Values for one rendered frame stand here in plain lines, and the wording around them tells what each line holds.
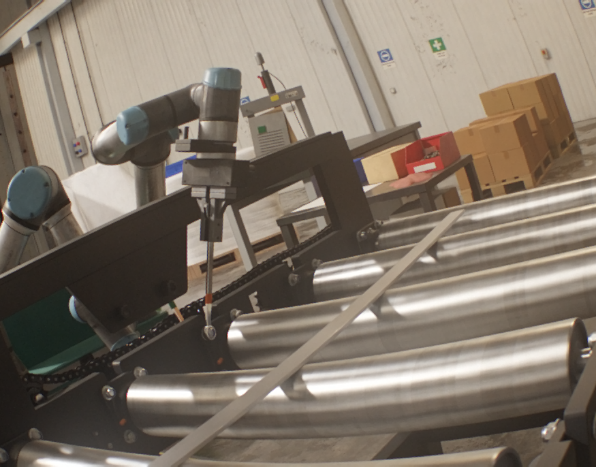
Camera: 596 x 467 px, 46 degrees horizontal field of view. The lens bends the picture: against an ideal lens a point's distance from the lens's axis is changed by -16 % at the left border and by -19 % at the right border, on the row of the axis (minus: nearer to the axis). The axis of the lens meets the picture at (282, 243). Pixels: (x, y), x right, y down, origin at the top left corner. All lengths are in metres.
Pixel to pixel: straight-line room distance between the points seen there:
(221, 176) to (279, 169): 0.35
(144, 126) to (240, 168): 0.21
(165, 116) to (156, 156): 0.43
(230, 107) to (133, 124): 0.19
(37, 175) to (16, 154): 0.55
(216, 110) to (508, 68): 10.31
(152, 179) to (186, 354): 0.64
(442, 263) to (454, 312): 0.34
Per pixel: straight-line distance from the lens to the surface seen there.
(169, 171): 8.56
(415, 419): 0.99
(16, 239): 1.77
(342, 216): 1.99
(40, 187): 1.73
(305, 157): 1.91
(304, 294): 1.78
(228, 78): 1.51
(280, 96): 5.04
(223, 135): 1.50
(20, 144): 2.29
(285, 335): 1.43
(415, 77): 12.33
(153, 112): 1.55
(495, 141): 7.01
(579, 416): 0.64
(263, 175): 1.77
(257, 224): 8.38
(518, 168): 6.99
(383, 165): 4.22
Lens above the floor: 1.24
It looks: 8 degrees down
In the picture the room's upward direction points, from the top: 19 degrees counter-clockwise
